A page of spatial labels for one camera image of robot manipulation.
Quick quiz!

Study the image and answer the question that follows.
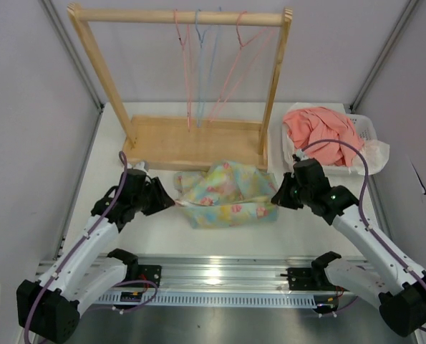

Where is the floral pastel skirt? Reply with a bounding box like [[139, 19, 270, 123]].
[[173, 161, 278, 229]]

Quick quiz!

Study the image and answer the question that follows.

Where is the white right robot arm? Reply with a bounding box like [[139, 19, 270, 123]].
[[271, 158, 426, 337]]

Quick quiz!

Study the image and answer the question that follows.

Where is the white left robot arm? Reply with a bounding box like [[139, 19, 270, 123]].
[[16, 162, 175, 343]]

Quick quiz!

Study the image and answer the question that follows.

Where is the wooden hanger rack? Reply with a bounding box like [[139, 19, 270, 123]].
[[67, 3, 293, 171]]

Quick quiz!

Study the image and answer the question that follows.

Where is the white plastic laundry basket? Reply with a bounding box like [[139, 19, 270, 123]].
[[281, 114, 377, 176]]

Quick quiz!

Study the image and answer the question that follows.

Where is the coral pink garment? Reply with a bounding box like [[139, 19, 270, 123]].
[[283, 107, 364, 167]]

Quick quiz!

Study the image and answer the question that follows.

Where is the white sheer garment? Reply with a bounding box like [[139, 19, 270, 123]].
[[349, 140, 390, 176]]

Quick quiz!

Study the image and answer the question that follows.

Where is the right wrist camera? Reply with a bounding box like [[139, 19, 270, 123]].
[[292, 150, 309, 163]]

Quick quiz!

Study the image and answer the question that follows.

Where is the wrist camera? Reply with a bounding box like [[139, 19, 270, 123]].
[[292, 150, 309, 163], [132, 161, 149, 173]]

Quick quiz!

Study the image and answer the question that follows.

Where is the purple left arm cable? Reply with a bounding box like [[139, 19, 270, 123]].
[[22, 150, 159, 344]]

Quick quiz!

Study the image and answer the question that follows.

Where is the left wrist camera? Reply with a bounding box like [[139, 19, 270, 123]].
[[132, 161, 149, 173]]

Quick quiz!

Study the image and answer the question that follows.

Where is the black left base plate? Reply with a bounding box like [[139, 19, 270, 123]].
[[137, 264, 163, 287]]

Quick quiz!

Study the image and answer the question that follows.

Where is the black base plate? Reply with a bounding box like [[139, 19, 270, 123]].
[[279, 267, 330, 291], [137, 264, 163, 287]]

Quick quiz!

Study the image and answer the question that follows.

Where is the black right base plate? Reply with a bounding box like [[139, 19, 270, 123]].
[[279, 267, 330, 291]]

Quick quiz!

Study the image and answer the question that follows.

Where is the aluminium mounting rail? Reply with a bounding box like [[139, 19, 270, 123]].
[[32, 253, 422, 296]]

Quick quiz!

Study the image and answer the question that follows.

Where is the white slotted cable duct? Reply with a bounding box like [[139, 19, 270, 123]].
[[95, 290, 332, 309]]

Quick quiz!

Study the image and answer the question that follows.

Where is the blue wire hanger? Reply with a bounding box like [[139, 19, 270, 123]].
[[195, 9, 221, 128]]

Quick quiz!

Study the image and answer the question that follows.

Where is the right pink wire hanger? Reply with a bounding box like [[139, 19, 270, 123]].
[[207, 11, 276, 123]]

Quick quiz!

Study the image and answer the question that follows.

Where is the pink wire hanger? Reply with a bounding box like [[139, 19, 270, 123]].
[[173, 9, 192, 130], [207, 11, 276, 123]]

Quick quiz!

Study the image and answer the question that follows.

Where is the left pink wire hanger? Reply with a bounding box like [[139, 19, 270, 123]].
[[173, 9, 192, 130]]

